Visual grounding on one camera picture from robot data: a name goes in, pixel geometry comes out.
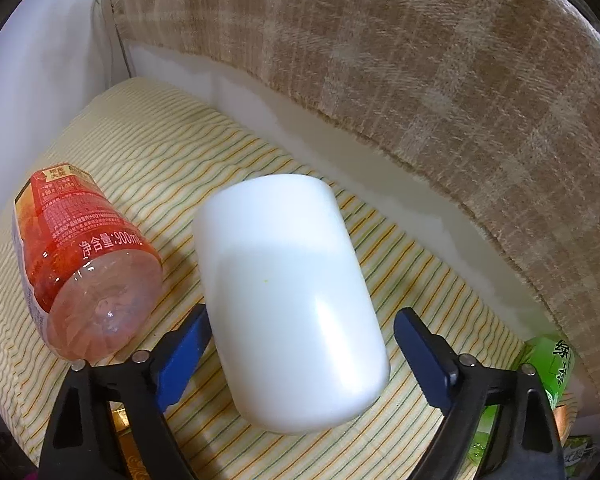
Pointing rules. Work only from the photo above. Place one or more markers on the green label plastic bottle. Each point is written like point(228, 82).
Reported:
point(553, 359)

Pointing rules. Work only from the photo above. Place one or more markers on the brown plaid cloth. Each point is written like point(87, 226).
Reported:
point(496, 103)

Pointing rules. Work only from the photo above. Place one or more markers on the white plastic cup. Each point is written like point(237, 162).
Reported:
point(292, 320)

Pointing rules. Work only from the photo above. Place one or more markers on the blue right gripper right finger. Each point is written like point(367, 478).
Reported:
point(524, 441)

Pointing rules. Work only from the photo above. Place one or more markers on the red label plastic bottle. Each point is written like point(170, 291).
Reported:
point(89, 277)

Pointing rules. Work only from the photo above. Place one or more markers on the striped yellow mattress cover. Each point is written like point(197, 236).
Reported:
point(180, 295)

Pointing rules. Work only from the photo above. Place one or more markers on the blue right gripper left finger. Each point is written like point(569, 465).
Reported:
point(81, 441)

